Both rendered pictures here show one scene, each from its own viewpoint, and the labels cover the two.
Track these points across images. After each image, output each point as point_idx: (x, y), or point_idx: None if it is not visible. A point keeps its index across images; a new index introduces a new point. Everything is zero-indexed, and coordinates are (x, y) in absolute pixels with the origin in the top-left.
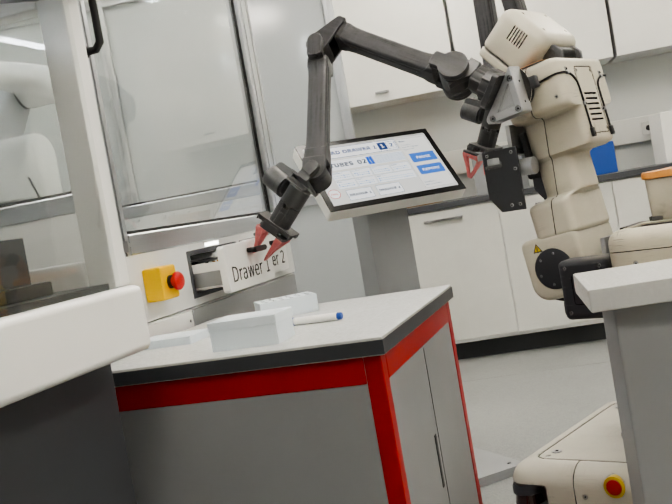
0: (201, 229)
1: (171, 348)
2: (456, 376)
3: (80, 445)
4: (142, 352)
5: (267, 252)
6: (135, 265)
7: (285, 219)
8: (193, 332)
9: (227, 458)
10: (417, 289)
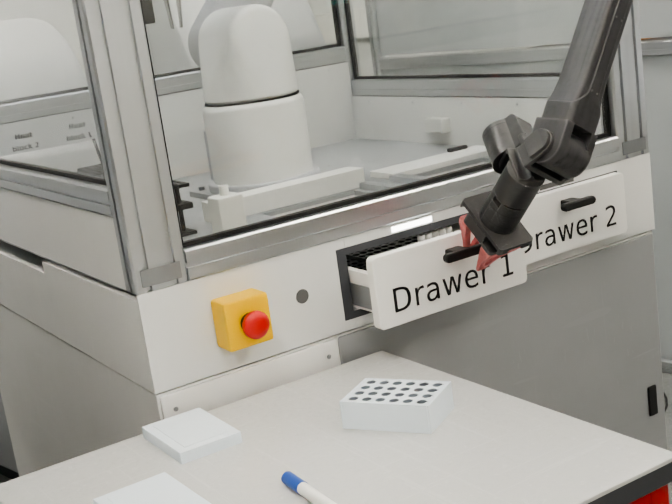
0: (385, 207)
1: (154, 464)
2: None
3: None
4: (134, 451)
5: (477, 261)
6: (196, 294)
7: (496, 220)
8: (205, 439)
9: None
10: (625, 436)
